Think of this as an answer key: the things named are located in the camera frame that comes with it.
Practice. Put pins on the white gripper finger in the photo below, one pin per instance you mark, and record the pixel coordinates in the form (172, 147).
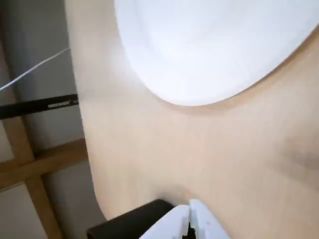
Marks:
(207, 224)
(169, 224)

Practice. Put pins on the black rectangular block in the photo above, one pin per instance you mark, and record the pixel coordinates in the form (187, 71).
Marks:
(129, 221)

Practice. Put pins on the white paper plate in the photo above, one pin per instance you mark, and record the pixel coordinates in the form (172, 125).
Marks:
(211, 49)

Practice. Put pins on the black Neewer stand leg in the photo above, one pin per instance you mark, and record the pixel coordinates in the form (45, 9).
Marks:
(30, 108)

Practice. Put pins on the light wooden frame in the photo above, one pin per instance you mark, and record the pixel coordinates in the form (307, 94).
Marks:
(37, 161)

